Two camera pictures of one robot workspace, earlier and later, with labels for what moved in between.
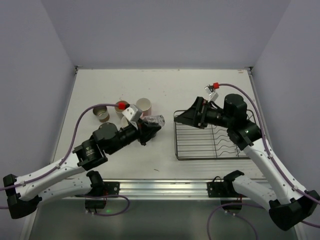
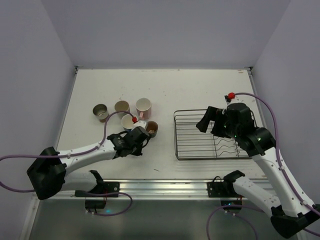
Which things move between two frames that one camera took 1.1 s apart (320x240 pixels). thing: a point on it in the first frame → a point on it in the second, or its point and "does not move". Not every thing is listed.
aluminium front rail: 166,189 does not move
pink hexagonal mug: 144,104 does not move
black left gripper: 141,132 → 141,135
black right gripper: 201,114 → 216,120
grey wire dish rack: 213,142 does not move
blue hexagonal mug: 124,122 does not move
